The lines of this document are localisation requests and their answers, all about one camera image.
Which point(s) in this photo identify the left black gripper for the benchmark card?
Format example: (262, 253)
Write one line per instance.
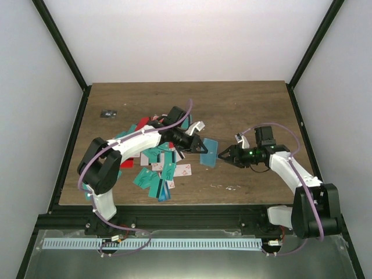
(192, 144)

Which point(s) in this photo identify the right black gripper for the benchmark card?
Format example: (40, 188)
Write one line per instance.
(239, 162)

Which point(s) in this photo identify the blue leather card holder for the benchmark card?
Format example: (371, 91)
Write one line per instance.
(209, 158)

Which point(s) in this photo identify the blue card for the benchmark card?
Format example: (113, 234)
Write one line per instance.
(164, 192)

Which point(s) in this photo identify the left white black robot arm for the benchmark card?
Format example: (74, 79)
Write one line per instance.
(99, 168)

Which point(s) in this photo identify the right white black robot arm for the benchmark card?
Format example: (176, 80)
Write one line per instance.
(315, 211)

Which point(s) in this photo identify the white card red pattern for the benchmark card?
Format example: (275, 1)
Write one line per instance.
(183, 170)

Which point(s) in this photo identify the teal vertical card centre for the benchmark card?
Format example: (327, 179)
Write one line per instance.
(169, 166)

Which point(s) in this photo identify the teal VIP card front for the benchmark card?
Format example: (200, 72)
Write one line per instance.
(146, 178)

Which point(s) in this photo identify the teal striped card front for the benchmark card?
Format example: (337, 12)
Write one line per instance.
(155, 188)

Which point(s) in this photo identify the red card black stripe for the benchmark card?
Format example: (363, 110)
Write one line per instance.
(142, 123)

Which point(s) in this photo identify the teal card far left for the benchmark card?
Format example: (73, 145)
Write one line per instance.
(124, 133)

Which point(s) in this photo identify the red card lower left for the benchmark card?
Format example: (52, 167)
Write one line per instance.
(127, 164)

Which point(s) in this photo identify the small black card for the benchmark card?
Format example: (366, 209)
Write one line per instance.
(108, 114)

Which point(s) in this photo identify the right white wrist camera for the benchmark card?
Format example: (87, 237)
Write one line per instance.
(242, 141)

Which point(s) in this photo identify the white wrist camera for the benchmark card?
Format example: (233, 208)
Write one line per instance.
(242, 141)
(195, 127)

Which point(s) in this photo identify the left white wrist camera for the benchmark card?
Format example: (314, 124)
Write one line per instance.
(195, 127)

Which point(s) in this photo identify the black aluminium frame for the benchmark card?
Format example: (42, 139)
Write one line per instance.
(189, 217)

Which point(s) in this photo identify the light blue slotted rail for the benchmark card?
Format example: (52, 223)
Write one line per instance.
(245, 244)

